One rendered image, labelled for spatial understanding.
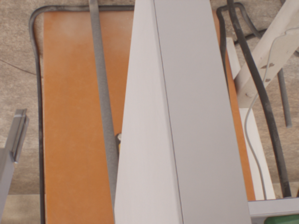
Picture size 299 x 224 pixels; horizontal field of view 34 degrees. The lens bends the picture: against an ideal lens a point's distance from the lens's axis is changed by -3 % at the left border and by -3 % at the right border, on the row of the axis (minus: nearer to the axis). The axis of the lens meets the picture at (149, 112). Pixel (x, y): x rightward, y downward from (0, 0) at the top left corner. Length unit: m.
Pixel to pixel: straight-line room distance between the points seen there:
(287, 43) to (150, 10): 0.95
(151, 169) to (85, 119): 0.96
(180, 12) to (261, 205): 0.45
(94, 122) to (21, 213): 1.77
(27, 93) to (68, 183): 0.66
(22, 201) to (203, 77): 2.74
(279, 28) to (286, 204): 0.54
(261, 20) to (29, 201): 1.86
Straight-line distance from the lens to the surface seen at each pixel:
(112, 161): 0.93
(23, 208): 2.87
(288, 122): 1.53
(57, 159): 1.11
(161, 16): 0.16
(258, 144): 1.35
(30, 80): 1.62
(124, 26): 1.28
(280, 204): 0.61
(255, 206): 0.59
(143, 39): 0.18
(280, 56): 1.15
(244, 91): 1.28
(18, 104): 1.78
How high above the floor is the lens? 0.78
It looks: 24 degrees down
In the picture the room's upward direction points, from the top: 173 degrees clockwise
